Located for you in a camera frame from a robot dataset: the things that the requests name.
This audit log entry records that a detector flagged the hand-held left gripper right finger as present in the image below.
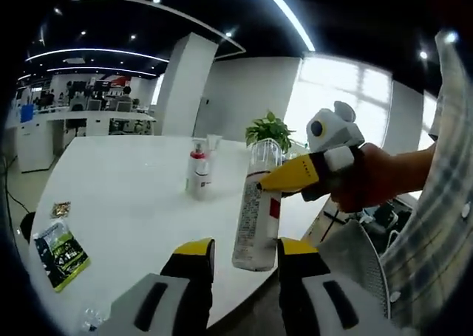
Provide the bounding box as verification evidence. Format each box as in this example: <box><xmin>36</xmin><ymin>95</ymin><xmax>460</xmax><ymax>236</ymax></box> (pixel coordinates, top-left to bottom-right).
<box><xmin>276</xmin><ymin>237</ymin><xmax>396</xmax><ymax>336</ymax></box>

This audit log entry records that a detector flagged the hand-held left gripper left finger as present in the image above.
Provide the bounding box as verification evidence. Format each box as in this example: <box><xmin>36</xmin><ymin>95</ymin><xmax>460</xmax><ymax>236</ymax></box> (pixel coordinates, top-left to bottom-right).
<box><xmin>109</xmin><ymin>237</ymin><xmax>217</xmax><ymax>336</ymax></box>

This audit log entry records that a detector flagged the tall skincare bottle clear cap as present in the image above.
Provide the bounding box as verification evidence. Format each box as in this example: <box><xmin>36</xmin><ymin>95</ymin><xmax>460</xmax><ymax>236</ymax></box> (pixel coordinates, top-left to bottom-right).
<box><xmin>231</xmin><ymin>138</ymin><xmax>281</xmax><ymax>272</ymax></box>

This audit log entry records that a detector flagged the white tall cup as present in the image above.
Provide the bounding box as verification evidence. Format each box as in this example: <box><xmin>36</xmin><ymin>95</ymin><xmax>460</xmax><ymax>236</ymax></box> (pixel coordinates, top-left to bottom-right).
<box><xmin>205</xmin><ymin>134</ymin><xmax>224</xmax><ymax>158</ymax></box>

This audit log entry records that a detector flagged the white skincare bottle red collar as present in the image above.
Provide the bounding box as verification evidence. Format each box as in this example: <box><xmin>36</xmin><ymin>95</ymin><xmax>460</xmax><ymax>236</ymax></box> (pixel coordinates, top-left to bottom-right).
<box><xmin>186</xmin><ymin>137</ymin><xmax>212</xmax><ymax>199</ymax></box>

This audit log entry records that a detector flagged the green and black packet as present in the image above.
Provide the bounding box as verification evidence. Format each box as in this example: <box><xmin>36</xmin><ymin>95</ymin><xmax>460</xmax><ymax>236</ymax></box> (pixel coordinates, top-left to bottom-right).
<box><xmin>33</xmin><ymin>219</ymin><xmax>92</xmax><ymax>293</ymax></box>

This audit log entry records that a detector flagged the gold foil packet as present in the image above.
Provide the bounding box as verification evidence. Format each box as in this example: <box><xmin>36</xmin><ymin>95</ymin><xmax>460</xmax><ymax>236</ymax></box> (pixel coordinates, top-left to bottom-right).
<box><xmin>50</xmin><ymin>201</ymin><xmax>72</xmax><ymax>219</ymax></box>

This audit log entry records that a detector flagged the person's right hand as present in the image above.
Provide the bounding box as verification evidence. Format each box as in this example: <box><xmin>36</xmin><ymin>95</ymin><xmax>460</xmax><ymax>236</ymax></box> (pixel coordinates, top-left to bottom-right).
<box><xmin>330</xmin><ymin>143</ymin><xmax>393</xmax><ymax>214</ymax></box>

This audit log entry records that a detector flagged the potted green plant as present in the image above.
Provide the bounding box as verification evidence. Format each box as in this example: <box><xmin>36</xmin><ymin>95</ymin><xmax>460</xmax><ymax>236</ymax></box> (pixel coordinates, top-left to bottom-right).
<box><xmin>245</xmin><ymin>109</ymin><xmax>297</xmax><ymax>155</ymax></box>

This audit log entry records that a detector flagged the grey mesh office chair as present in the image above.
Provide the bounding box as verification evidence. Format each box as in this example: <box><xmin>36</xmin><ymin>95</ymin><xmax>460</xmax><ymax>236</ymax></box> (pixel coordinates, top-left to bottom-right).
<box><xmin>316</xmin><ymin>219</ymin><xmax>393</xmax><ymax>319</ymax></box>

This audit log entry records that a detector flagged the crumpled clear plastic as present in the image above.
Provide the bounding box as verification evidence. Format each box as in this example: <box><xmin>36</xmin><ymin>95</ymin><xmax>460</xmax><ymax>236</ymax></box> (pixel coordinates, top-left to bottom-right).
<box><xmin>78</xmin><ymin>305</ymin><xmax>109</xmax><ymax>332</ymax></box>

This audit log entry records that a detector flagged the row of white office desks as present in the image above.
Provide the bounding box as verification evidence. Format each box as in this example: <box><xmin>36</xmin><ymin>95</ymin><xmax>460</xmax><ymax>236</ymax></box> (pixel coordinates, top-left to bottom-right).
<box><xmin>15</xmin><ymin>106</ymin><xmax>157</xmax><ymax>174</ymax></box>

